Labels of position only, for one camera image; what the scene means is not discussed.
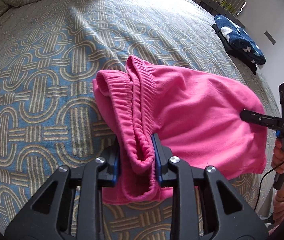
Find patterned blue bedspread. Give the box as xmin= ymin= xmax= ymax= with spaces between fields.
xmin=0 ymin=0 xmax=279 ymax=234

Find grey wall shelf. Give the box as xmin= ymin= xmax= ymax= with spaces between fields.
xmin=199 ymin=0 xmax=247 ymax=29

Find pink pants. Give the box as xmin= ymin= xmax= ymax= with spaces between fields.
xmin=93 ymin=56 xmax=267 ymax=205

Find navy star fleece garment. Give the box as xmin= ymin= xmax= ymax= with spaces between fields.
xmin=214 ymin=15 xmax=266 ymax=65

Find pink sleeve forearm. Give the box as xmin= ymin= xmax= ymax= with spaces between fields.
xmin=269 ymin=194 xmax=284 ymax=235

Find black cable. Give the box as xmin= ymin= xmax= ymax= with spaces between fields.
xmin=253 ymin=144 xmax=284 ymax=227

